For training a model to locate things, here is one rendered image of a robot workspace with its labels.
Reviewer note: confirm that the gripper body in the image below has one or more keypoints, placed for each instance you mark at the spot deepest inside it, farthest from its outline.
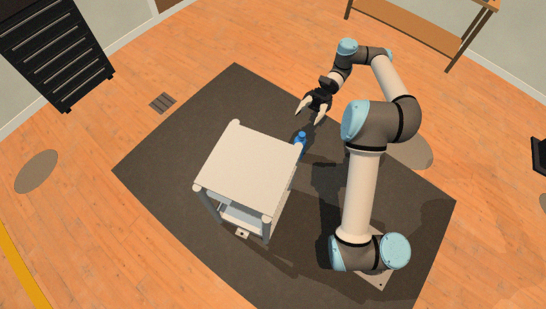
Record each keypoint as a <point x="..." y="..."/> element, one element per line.
<point x="322" y="95"/>

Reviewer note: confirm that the beige shelving unit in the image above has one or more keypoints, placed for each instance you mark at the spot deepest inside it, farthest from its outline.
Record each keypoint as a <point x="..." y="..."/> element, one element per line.
<point x="251" y="174"/>

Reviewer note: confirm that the blue bottle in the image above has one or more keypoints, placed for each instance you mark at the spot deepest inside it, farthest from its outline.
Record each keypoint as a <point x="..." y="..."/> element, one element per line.
<point x="301" y="138"/>

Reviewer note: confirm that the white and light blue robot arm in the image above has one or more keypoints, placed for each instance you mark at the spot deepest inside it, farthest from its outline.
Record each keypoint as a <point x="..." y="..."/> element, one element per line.
<point x="368" y="125"/>

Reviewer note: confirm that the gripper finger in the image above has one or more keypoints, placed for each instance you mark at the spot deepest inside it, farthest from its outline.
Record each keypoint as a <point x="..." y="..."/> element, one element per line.
<point x="306" y="101"/>
<point x="323" y="109"/>

